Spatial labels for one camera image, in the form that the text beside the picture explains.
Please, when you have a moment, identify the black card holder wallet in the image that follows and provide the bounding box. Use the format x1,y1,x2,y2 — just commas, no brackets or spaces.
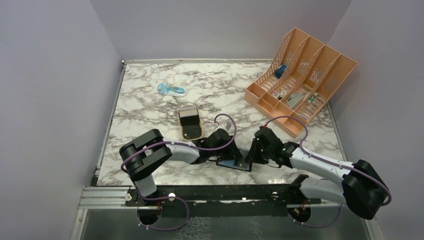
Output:
216,148,253,172

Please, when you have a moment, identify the gold oval tray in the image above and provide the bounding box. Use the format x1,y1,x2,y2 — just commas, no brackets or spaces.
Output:
177,110,202,137

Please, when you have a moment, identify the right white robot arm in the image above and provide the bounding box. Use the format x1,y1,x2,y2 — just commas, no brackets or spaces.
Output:
249,127,389,220

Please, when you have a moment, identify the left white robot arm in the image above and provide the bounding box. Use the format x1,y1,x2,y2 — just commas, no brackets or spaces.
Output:
119,128,243,206

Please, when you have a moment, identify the grey pouch in rack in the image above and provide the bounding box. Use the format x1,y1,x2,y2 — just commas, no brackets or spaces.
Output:
285,92,306,110

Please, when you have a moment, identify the small box in rack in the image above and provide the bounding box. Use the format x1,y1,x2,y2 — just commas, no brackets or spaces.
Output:
271,89,288,100

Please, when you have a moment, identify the blue blister pack item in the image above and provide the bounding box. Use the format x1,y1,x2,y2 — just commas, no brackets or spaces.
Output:
156,82,188,98

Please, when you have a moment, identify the blue round object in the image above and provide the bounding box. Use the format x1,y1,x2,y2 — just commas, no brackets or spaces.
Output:
274,64,287,79

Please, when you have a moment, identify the orange file organizer rack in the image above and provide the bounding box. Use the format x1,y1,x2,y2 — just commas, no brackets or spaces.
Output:
244,28,358,138

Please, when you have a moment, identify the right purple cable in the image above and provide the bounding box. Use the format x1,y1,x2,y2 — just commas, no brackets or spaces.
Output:
263,115,392,229

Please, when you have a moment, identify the purple cable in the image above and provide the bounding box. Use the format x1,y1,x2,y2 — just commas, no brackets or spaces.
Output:
120,113,237,231
263,115,392,229

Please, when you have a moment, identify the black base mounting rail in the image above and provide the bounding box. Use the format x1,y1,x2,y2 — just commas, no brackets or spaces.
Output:
124,184,321,218

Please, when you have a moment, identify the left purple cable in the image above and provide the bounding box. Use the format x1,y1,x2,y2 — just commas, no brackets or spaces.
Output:
120,113,237,231

